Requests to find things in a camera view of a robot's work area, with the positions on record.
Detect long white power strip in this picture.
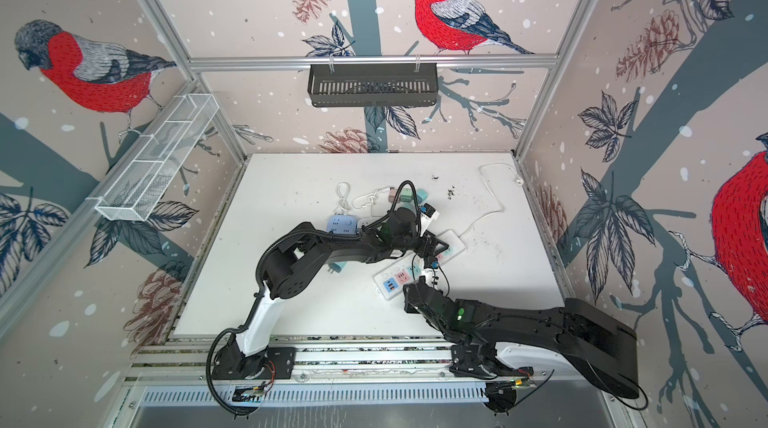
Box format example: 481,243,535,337
373,230,466,301

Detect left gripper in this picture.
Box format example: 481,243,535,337
391,227,451,260

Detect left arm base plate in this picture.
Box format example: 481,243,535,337
211,344,297,381

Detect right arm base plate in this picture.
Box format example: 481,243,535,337
448,344,535,381

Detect white power strip cable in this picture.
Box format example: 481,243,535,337
455,162,526,237

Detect black wire basket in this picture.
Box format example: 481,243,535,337
307,63,439,108

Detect blue square power socket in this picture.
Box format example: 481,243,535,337
326,214,358,235

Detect green plug adapter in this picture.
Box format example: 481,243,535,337
398,187,413,203

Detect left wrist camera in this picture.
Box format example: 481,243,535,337
419,203,439,232

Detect teal plug adapter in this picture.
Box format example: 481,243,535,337
416,189,428,203
328,262,347,274

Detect white mesh shelf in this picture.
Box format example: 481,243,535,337
95,93,220,221

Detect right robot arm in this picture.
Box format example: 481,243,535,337
403,278,641,400

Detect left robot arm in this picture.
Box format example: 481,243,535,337
205,180,449,381

